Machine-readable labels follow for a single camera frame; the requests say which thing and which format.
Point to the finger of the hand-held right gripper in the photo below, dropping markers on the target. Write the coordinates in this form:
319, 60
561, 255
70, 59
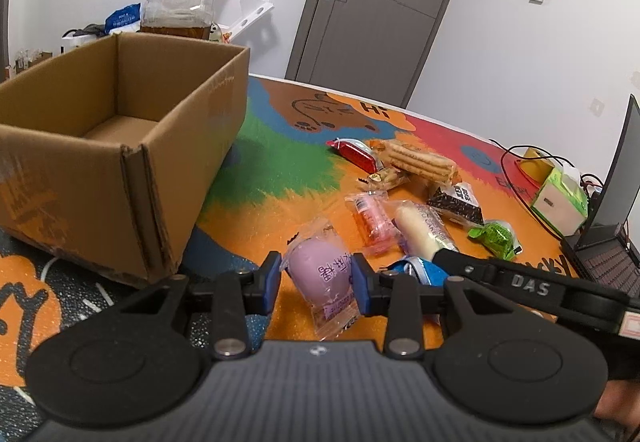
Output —
452, 263

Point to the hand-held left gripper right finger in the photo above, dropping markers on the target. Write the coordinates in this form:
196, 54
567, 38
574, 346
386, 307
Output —
361, 287

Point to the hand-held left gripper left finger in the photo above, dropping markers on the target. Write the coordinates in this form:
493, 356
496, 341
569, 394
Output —
272, 279

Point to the blue snack packet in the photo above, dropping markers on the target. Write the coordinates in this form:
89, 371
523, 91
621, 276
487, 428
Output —
417, 268

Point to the purple snack packet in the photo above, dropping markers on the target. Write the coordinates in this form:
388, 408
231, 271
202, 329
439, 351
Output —
320, 272

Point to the white roll snack packet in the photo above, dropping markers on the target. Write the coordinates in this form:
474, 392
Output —
422, 229

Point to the pink snack packet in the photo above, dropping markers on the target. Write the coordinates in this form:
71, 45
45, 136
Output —
374, 219

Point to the brown cardboard box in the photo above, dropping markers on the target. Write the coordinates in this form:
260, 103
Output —
75, 182

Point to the person's right forearm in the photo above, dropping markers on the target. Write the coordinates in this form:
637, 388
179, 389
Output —
620, 404

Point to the green snack packet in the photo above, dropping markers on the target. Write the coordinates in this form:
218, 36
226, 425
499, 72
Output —
492, 237

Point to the black triangular snack packet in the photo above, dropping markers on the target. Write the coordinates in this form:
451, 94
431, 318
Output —
452, 204

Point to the small nut packet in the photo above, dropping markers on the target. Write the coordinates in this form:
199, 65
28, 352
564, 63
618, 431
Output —
385, 178

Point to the clear biscuit packet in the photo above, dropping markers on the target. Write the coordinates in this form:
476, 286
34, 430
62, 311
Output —
415, 161

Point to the green tissue box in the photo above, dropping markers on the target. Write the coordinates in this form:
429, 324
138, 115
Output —
560, 197

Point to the colourful cartoon mat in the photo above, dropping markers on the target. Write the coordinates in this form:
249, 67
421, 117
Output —
280, 162

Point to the black laptop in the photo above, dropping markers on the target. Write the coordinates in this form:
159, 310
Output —
612, 182

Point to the yellow box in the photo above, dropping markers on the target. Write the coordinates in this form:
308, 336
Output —
537, 167

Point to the red snack packet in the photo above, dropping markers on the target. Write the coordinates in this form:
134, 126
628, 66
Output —
352, 153

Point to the grey door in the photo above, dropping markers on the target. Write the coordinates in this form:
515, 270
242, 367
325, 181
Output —
370, 37

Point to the panda print bag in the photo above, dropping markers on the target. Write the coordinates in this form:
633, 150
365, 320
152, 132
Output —
217, 33

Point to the blue and white bag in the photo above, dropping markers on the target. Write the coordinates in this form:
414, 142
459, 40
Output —
122, 18

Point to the dark cloth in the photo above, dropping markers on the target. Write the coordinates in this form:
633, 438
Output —
87, 30

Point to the white perforated bracket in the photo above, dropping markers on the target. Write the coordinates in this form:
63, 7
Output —
252, 12

